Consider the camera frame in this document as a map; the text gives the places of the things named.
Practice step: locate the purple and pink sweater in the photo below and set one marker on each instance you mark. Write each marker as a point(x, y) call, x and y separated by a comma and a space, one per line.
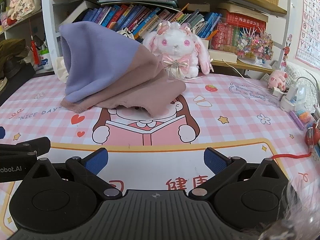
point(100, 67)

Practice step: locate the colourful small blocks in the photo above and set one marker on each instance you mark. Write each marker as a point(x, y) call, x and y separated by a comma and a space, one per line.
point(303, 116)

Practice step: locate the red boxed book set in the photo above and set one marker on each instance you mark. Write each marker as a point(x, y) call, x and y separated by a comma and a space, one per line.
point(240, 22)

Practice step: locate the dark olive bag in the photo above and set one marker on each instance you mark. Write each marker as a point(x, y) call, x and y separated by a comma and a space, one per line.
point(12, 55)

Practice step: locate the pink plush decoration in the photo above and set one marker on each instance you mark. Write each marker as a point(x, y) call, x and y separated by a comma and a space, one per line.
point(15, 7)

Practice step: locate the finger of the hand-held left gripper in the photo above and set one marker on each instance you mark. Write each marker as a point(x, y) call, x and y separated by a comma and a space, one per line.
point(37, 143)
point(2, 132)

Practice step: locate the small pink plush pig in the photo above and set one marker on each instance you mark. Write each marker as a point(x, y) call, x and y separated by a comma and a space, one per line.
point(276, 78)

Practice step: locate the alphabet wall poster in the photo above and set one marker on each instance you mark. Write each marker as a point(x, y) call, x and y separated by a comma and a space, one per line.
point(310, 17)

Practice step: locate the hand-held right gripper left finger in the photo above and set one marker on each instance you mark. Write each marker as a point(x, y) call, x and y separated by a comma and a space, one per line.
point(96, 160)

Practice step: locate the white power strip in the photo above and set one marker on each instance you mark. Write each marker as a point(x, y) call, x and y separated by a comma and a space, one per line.
point(290, 100)

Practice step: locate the white plastic bottle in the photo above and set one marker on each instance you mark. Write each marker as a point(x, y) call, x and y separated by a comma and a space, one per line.
point(47, 61)

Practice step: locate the row of colourful books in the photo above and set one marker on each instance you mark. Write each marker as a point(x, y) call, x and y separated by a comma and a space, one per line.
point(140, 17)

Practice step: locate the white pink plush bunny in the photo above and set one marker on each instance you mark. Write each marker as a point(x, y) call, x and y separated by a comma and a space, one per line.
point(175, 47)

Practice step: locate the cream flat box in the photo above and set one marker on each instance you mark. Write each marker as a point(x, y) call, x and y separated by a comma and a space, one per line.
point(222, 56)

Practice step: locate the colourful beaded ornament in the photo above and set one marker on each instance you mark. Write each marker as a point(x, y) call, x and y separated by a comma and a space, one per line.
point(255, 45)

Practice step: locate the red ball ornament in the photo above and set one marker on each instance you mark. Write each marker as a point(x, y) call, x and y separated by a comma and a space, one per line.
point(315, 136)

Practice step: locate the cream garment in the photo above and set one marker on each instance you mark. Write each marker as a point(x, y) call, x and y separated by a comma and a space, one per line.
point(61, 70)

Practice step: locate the pink checkered desk mat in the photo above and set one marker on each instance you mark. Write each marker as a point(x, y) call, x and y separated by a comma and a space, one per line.
point(225, 105)

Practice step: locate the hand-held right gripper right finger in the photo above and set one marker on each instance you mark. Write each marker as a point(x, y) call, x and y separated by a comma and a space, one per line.
point(215, 160)

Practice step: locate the wooden bookshelf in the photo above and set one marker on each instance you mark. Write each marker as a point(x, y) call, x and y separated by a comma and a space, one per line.
point(250, 2)

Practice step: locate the red tassel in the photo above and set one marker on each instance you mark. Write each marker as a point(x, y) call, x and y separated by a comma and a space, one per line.
point(34, 50)

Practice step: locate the cartoon wall sticker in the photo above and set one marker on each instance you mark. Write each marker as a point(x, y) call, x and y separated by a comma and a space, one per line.
point(286, 52)

